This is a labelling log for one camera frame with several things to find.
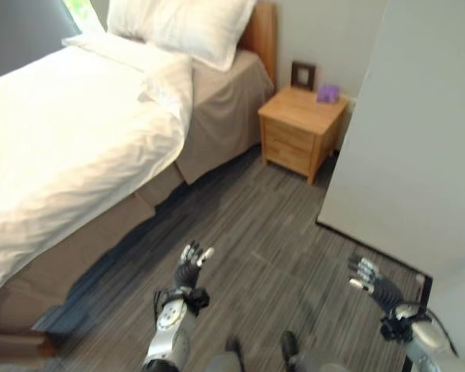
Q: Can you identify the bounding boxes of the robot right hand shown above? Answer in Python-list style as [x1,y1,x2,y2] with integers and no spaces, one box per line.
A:
[346,255,406,310]

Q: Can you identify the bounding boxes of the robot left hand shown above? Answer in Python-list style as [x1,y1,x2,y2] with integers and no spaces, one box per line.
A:
[171,239,215,292]

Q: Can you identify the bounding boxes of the beige bed skirt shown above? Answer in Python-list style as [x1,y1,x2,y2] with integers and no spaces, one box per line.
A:
[0,49,276,311]

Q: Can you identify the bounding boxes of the wooden bed base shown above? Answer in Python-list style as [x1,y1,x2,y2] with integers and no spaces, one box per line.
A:
[0,329,59,360]

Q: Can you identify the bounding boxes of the robot silver legs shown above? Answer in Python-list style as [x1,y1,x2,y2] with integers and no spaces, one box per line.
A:
[205,329,357,372]

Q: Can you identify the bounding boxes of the white duvet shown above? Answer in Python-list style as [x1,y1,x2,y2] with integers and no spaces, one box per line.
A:
[0,45,195,304]

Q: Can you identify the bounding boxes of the wooden nightstand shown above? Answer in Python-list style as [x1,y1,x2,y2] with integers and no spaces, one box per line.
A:
[257,85,350,185]

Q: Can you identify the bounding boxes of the purple box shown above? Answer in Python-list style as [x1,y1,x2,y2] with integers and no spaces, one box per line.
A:
[316,83,340,105]

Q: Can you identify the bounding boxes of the wooden headboard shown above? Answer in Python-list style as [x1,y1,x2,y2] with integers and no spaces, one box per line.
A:
[239,2,278,91]

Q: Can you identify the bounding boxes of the large white pillow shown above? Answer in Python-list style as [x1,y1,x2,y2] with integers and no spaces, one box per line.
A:
[106,0,259,72]

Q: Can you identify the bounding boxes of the dark picture frame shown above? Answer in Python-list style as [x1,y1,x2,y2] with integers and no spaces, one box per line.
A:
[290,60,317,92]

